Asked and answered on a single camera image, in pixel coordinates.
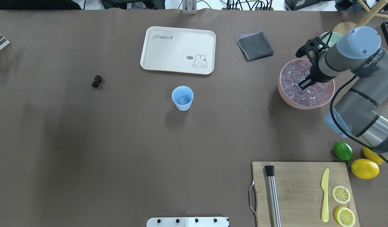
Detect wooden cup tree stand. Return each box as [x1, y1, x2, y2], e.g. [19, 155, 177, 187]
[333, 0, 388, 36]

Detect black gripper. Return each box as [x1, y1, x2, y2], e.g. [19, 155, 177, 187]
[298, 65, 327, 90]

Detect mint green bowl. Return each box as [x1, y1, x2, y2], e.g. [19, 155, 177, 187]
[320, 32, 343, 48]

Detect yellow lemon near lime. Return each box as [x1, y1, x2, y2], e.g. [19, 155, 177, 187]
[362, 147, 385, 166]

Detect grey folded cloth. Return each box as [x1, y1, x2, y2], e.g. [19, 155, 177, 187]
[236, 31, 274, 61]

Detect dark cherries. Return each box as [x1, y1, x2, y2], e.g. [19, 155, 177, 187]
[91, 75, 102, 88]

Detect pink bowl of ice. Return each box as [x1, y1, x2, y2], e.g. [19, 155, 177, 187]
[278, 58, 335, 110]

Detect cream rabbit tray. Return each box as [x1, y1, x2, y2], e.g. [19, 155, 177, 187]
[140, 26, 216, 75]

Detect lemon half slice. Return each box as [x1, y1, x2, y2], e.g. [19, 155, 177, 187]
[334, 207, 356, 227]
[331, 185, 351, 204]

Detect clear ice cube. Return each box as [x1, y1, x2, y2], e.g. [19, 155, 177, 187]
[178, 96, 188, 105]

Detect wooden cutting board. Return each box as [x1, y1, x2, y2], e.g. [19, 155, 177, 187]
[252, 161, 352, 227]

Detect yellow lemon front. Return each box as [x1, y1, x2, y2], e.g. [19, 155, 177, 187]
[351, 159, 380, 179]

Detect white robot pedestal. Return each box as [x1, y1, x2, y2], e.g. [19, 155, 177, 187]
[146, 217, 230, 227]

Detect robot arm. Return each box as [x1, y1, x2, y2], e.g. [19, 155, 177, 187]
[296, 26, 388, 164]

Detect steel muddler black tip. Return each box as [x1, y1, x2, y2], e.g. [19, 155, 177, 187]
[264, 165, 282, 227]

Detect yellow plastic knife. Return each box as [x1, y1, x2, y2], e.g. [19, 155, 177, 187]
[321, 168, 329, 223]

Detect green lime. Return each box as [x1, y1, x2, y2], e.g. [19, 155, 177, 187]
[333, 141, 354, 161]

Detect blue plastic cup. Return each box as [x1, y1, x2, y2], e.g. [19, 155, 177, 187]
[171, 86, 194, 112]

